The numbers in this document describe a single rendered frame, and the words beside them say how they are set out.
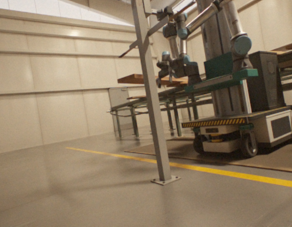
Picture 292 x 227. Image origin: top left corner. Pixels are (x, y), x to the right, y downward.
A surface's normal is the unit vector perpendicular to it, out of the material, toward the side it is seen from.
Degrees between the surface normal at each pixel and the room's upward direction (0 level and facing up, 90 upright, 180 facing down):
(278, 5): 87
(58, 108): 87
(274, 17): 88
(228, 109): 90
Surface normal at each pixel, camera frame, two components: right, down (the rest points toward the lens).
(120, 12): 0.55, -0.11
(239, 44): -0.21, 0.14
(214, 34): -0.79, 0.11
